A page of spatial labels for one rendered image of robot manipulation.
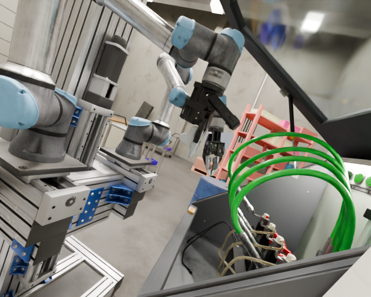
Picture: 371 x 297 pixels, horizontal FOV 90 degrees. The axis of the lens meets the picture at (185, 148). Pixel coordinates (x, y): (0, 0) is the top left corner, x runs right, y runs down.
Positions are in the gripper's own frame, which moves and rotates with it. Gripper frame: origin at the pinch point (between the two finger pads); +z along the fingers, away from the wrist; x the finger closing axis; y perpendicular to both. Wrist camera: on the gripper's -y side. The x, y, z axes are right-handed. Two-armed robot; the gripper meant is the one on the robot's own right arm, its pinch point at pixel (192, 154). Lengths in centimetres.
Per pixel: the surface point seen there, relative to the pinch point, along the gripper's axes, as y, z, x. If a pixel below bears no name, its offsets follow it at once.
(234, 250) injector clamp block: -24.6, 26.2, -11.8
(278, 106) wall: -140, -233, -752
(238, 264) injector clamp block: -25.5, 26.2, -5.0
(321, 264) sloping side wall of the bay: -28.4, 5.7, 21.7
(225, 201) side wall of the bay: -19, 20, -43
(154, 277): -4.6, 29.2, 12.9
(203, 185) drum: -2, 55, -202
